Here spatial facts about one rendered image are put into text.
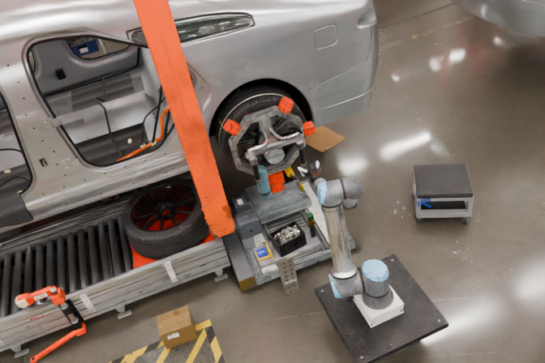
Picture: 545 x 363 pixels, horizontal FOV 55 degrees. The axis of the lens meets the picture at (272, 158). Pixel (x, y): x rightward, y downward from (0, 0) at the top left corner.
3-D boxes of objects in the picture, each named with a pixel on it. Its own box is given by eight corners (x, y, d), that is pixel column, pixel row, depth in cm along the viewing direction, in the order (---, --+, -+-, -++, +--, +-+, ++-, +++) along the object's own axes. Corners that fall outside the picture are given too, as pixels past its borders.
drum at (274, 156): (276, 144, 389) (273, 130, 380) (286, 160, 373) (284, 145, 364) (259, 151, 387) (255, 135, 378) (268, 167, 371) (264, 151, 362)
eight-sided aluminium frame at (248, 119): (305, 156, 405) (296, 97, 371) (308, 161, 400) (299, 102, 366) (238, 180, 396) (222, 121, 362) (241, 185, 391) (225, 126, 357)
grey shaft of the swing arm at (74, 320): (87, 326, 380) (59, 283, 349) (88, 331, 376) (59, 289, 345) (75, 330, 379) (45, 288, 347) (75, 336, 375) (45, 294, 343)
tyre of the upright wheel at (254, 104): (284, 159, 433) (306, 87, 399) (294, 175, 415) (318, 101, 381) (207, 158, 406) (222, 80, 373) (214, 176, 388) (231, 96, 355)
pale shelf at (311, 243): (311, 229, 368) (311, 226, 366) (320, 246, 355) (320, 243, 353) (253, 251, 361) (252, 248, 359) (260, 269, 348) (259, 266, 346)
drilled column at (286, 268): (294, 280, 389) (286, 242, 362) (299, 290, 381) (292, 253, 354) (282, 285, 387) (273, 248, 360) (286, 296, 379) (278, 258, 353)
